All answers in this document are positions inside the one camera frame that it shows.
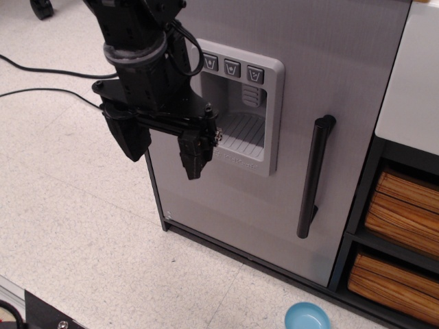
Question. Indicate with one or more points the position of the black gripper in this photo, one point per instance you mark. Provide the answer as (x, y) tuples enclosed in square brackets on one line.
[(153, 92)]

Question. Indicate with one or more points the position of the black bar door handle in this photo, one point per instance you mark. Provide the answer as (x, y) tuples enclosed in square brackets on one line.
[(322, 129)]

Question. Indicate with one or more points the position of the grey toy fridge door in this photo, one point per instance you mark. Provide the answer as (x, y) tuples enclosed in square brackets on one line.
[(298, 86)]

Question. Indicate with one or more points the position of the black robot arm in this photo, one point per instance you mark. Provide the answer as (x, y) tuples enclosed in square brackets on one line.
[(147, 45)]

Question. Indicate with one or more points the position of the grey water dispenser panel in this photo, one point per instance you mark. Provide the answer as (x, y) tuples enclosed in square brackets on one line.
[(247, 90)]

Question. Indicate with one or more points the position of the black caster wheel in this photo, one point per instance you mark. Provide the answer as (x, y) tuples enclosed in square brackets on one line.
[(43, 9)]

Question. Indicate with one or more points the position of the blue plastic bowl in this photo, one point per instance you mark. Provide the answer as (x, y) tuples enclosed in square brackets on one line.
[(305, 315)]

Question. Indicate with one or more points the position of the dark shelf unit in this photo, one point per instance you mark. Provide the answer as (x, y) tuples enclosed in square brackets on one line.
[(358, 239)]

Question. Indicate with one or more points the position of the white counter top block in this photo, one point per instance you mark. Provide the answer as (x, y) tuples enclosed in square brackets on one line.
[(409, 114)]

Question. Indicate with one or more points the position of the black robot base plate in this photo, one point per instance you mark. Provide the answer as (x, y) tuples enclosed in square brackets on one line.
[(39, 314)]

